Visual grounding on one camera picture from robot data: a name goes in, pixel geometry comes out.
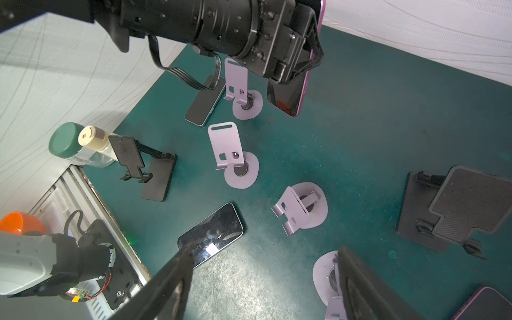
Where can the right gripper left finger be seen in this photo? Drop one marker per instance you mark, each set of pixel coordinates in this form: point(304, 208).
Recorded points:
point(165, 295)

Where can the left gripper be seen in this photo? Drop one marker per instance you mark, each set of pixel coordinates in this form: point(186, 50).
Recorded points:
point(283, 41)

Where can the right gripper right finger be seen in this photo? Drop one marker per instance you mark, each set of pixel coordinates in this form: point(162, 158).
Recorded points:
point(365, 294)

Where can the purple phone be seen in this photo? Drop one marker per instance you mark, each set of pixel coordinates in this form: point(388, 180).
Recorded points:
point(296, 92)
point(485, 303)

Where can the teal phone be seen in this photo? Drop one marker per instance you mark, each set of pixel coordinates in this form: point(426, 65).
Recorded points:
point(204, 104)
point(213, 234)

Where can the black stand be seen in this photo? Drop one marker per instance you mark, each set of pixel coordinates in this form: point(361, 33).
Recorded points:
point(153, 169)
point(438, 210)

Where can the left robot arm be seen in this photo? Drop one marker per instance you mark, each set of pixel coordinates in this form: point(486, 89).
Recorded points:
point(50, 265)

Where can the purple round stand front right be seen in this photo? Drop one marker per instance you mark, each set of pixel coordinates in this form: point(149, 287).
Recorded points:
point(325, 279)

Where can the purple round stand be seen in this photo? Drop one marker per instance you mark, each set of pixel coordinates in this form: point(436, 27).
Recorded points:
point(325, 279)
point(304, 205)
point(246, 104)
point(240, 168)

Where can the purple round stand back left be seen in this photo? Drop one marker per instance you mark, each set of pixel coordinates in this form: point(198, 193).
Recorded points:
point(246, 104)

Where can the purple round stand centre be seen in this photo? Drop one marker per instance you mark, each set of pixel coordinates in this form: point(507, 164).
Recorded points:
point(304, 205)

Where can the purple round stand middle left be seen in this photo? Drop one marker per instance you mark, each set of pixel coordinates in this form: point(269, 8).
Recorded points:
point(240, 168)

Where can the green table mat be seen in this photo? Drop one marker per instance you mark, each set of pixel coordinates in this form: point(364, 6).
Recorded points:
point(371, 115)

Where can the orange plastic bowl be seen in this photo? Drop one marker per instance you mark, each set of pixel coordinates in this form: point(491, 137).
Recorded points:
point(21, 223)

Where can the white bottle beige cap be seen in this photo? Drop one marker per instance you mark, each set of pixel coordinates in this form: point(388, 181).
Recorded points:
point(97, 139)

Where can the green cap clear jar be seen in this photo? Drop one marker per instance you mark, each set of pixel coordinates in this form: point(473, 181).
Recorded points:
point(64, 144)

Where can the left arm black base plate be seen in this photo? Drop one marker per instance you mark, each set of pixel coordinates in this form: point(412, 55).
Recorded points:
point(121, 277)

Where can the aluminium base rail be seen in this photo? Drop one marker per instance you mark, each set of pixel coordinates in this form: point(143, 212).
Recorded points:
point(72, 192)

